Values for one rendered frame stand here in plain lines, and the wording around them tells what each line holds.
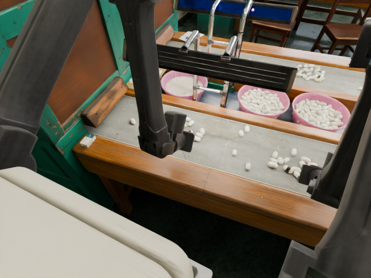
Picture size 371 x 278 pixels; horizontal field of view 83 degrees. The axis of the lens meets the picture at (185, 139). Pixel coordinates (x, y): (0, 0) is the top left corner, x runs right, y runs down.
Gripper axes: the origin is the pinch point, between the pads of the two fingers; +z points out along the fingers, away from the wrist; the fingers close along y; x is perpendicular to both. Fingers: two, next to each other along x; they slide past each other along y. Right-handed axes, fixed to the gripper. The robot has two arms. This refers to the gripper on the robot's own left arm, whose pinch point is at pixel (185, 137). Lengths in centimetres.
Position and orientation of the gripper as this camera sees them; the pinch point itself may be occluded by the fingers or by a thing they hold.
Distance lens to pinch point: 81.0
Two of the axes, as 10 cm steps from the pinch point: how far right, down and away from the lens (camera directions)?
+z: 2.5, -1.3, 9.6
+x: -2.1, 9.6, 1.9
